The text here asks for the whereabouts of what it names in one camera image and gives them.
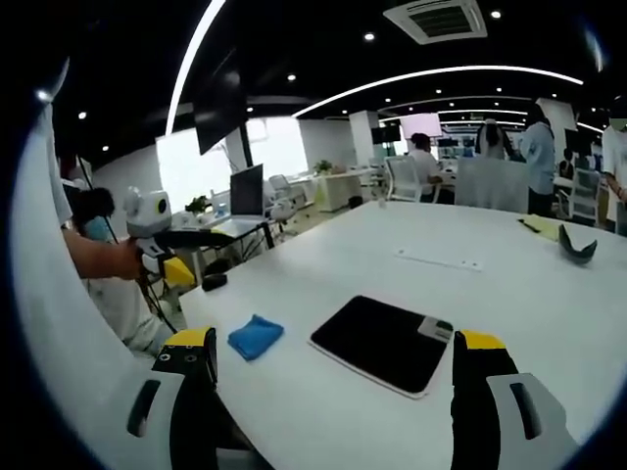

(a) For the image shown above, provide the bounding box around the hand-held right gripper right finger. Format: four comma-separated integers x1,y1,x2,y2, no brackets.
449,329,582,470

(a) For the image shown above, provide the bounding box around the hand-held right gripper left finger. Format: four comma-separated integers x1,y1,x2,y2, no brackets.
100,326,256,470

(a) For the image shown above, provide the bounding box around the blue cleaning cloth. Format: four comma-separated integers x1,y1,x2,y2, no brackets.
227,313,285,362

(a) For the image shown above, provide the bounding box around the person's left hand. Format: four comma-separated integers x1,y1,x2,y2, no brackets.
115,238,145,282

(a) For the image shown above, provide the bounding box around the open silver laptop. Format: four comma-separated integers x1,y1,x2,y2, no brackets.
211,164,266,236

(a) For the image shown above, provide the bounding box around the white office chair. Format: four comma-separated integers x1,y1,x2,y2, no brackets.
384,155,423,203
267,173,306,219
569,167,603,225

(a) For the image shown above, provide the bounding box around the black hanging monitor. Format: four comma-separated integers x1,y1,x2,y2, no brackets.
192,71,247,157

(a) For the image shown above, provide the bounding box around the person's white shirt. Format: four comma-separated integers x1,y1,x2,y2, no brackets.
9,102,190,470

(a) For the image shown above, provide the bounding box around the ceiling light strip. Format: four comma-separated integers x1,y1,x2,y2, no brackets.
165,0,227,137
292,65,585,119

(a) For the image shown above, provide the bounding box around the dark grey curved object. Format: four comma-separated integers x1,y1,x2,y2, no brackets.
557,223,600,268

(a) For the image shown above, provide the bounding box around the yellow notepad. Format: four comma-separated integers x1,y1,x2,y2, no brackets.
517,212,572,242

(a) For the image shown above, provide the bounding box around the grey desk partition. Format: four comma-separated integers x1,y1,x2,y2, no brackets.
455,156,531,214

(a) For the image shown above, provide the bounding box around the bright projection screen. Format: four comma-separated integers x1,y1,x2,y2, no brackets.
400,113,443,141

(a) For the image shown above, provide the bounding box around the ceiling air conditioner vent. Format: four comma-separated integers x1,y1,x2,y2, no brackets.
382,0,489,46

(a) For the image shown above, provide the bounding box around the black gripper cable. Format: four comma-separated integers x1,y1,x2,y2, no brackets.
139,273,180,337

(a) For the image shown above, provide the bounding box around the white table cable cover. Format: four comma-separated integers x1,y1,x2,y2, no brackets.
393,244,484,273

